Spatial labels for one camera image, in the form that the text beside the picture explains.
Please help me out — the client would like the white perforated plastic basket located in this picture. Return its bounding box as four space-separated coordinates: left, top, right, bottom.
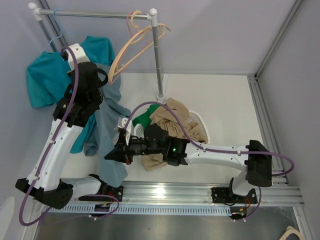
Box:
133 109 210 146

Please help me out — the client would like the pink wire hanger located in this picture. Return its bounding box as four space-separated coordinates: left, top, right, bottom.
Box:
108 10 153 85

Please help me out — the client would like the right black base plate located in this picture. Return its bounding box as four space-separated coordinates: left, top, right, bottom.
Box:
211 187 258 206

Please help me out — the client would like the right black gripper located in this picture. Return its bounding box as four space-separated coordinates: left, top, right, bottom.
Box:
105 134 164 167

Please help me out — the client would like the white slotted cable duct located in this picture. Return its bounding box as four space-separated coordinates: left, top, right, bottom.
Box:
49 203 232 216

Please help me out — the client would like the wooden hanger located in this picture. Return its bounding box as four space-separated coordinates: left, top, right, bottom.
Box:
122 30 155 64
108 8 172 85

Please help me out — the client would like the blue wire hanger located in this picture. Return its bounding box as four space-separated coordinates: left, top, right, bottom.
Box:
43 8 82 52

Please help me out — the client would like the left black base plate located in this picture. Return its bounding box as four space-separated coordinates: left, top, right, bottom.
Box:
78 184 124 202

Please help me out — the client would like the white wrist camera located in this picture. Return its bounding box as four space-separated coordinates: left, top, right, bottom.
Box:
60 43 90 65
114 116 135 145

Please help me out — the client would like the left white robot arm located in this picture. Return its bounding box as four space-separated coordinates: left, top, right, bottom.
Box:
15 62 108 209

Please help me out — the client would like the green t shirt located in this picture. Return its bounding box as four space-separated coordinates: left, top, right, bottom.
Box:
132 104 160 129

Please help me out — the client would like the teal t shirt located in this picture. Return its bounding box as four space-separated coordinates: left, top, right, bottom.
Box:
26 36 115 156

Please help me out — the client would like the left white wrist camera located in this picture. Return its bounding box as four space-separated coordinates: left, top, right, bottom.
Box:
60 43 90 65

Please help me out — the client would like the beige t shirt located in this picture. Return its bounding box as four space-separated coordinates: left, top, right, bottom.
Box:
141 97 210 172

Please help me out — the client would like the white clothes rack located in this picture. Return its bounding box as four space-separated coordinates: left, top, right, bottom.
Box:
27 0 168 102

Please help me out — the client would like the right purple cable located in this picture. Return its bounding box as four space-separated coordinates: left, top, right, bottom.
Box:
123 100 295 221

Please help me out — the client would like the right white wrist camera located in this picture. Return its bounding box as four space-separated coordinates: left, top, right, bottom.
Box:
114 116 135 145

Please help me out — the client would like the aluminium front rail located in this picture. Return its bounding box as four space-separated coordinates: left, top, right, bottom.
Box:
121 181 305 207

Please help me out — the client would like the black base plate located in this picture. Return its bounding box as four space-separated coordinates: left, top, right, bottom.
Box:
78 184 124 202
211 187 258 206

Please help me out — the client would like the aluminium corner frame post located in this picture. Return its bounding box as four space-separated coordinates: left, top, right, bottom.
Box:
247 0 305 176

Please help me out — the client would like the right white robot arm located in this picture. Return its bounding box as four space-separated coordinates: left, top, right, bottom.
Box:
104 124 273 203

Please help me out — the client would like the grey blue t shirt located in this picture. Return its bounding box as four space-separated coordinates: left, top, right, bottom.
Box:
83 78 131 187

